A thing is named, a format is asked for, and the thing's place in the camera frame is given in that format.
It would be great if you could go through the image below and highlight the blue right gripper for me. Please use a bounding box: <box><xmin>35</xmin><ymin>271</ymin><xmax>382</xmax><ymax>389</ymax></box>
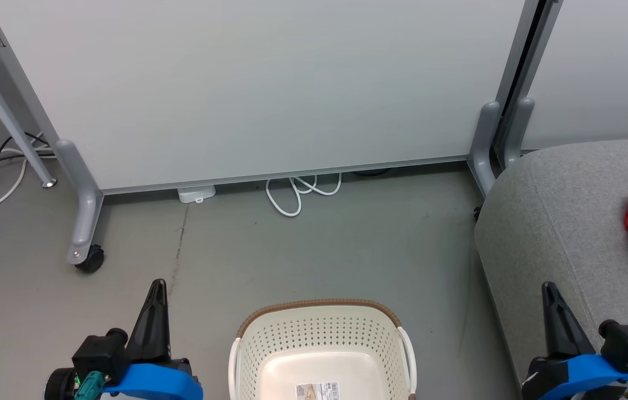
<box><xmin>521</xmin><ymin>282</ymin><xmax>628</xmax><ymax>400</ymax></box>

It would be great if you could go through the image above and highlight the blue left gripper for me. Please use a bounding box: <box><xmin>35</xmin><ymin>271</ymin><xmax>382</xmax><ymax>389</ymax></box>
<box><xmin>100</xmin><ymin>279</ymin><xmax>204</xmax><ymax>400</ymax></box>

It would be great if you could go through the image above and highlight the cream perforated laundry basket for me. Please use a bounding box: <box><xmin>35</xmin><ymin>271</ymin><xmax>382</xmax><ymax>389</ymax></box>
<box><xmin>228</xmin><ymin>299</ymin><xmax>418</xmax><ymax>400</ymax></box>

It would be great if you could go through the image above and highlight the green left connector plug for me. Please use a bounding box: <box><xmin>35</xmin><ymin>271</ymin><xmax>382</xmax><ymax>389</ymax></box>
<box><xmin>74</xmin><ymin>371</ymin><xmax>105</xmax><ymax>400</ymax></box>

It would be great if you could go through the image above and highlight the grey fabric sofa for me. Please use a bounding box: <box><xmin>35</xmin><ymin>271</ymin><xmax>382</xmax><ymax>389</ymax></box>
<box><xmin>474</xmin><ymin>138</ymin><xmax>628</xmax><ymax>400</ymax></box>

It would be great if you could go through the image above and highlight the paper label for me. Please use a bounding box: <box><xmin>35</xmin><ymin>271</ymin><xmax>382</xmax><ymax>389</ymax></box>
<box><xmin>295</xmin><ymin>382</ymin><xmax>341</xmax><ymax>400</ymax></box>

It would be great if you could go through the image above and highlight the large white partition panel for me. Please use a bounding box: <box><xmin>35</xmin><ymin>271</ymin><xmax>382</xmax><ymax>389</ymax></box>
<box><xmin>0</xmin><ymin>0</ymin><xmax>541</xmax><ymax>265</ymax></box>

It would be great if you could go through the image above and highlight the looped white cable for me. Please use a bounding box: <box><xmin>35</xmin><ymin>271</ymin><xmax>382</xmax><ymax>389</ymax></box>
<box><xmin>265</xmin><ymin>173</ymin><xmax>343</xmax><ymax>217</ymax></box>

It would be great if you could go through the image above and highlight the long white cable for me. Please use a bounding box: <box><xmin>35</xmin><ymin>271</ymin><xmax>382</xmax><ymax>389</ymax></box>
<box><xmin>0</xmin><ymin>133</ymin><xmax>43</xmax><ymax>213</ymax></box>

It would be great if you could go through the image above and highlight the white partition panel grey frame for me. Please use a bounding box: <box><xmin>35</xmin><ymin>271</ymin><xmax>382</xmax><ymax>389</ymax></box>
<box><xmin>494</xmin><ymin>0</ymin><xmax>628</xmax><ymax>171</ymax></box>

